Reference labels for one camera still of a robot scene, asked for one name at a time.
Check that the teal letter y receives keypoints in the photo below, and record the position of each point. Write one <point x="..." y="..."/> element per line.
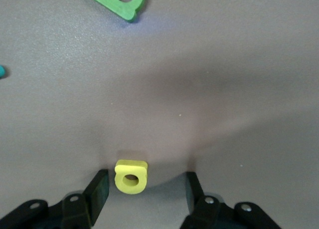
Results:
<point x="2" y="72"/>

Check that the brown table cover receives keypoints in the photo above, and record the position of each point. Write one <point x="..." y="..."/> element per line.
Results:
<point x="224" y="64"/>

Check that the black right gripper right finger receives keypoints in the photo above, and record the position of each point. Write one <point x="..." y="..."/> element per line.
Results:
<point x="197" y="199"/>

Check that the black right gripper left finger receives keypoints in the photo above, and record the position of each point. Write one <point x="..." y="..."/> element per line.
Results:
<point x="97" y="189"/>

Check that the green letter a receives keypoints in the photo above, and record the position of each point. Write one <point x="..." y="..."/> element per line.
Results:
<point x="112" y="4"/>

